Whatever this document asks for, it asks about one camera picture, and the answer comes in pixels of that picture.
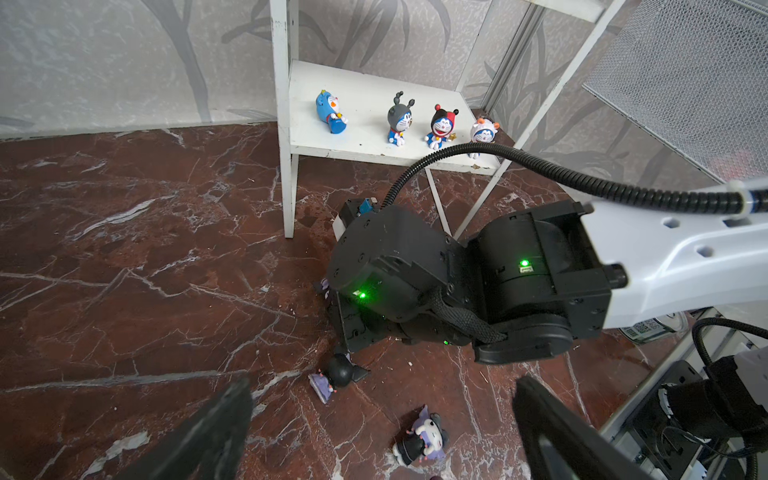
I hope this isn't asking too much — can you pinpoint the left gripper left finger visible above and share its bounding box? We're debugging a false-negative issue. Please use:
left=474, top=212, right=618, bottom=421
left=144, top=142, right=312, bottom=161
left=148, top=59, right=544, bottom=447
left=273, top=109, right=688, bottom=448
left=116, top=377, right=253, bottom=479

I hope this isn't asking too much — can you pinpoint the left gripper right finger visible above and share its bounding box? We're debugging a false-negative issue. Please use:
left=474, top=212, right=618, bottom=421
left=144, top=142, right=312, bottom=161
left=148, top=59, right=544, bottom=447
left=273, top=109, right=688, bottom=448
left=512, top=376, right=650, bottom=480

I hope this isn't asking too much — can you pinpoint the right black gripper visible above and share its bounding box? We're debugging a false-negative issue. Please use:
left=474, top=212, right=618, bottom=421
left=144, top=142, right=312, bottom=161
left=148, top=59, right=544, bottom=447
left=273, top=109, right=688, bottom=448
left=326, top=289, right=408, bottom=354

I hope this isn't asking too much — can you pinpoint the small grey bunny figure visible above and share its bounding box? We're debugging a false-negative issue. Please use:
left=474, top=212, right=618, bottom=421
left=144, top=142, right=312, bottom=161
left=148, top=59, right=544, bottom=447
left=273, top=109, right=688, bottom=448
left=387, top=91, right=415, bottom=147

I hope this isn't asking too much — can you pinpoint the red hat Doraemon figure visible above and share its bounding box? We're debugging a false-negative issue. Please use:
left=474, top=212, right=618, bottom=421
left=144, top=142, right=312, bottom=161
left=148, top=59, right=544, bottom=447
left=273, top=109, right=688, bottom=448
left=424, top=104, right=460, bottom=150

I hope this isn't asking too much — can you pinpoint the blue cup toy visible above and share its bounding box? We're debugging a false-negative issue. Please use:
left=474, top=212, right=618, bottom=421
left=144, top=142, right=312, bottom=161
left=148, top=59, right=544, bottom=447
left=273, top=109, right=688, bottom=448
left=315, top=90, right=348, bottom=134

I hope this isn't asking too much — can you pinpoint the white hooded Doraemon figure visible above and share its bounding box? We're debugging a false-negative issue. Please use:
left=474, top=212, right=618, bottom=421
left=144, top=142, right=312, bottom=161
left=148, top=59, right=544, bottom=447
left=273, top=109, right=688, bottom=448
left=470, top=117, right=500, bottom=143

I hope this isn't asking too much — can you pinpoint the purple dress Kuromi figure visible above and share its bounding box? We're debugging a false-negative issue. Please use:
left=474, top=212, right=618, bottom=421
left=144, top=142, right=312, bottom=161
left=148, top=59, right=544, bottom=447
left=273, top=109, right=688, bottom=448
left=314, top=278, right=329, bottom=298

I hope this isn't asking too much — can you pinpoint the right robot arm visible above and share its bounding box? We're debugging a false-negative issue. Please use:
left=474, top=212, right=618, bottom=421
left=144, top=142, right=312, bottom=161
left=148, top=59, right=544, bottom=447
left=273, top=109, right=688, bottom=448
left=326, top=143, right=767, bottom=365

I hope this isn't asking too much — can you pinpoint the white two-tier metal shelf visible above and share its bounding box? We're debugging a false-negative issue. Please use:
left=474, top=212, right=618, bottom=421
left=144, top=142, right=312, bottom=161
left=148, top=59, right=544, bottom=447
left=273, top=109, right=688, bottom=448
left=268, top=0, right=628, bottom=241

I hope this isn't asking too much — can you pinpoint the black Kuromi figure lying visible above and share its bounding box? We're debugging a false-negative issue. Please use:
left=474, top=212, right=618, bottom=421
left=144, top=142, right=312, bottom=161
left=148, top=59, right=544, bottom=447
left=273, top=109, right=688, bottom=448
left=308, top=353, right=370, bottom=404

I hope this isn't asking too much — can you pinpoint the purple striped Kuromi figure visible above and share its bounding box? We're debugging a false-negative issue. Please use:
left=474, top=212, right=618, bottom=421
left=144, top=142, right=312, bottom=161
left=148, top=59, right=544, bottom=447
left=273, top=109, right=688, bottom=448
left=392, top=405, right=448, bottom=467

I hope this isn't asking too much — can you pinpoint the silver tin can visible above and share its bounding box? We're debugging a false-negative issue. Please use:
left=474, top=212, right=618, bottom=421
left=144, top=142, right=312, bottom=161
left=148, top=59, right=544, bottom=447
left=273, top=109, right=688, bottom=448
left=619, top=312, right=689, bottom=345

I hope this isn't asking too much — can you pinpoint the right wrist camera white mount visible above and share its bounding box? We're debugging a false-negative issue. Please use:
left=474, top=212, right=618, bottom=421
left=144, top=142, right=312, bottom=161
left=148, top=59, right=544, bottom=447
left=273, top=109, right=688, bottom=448
left=332, top=197, right=378, bottom=240

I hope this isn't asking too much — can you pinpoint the white wire mesh basket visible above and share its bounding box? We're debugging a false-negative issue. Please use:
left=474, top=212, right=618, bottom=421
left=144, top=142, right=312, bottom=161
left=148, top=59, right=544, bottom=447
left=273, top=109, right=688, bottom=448
left=584, top=1, right=767, bottom=181

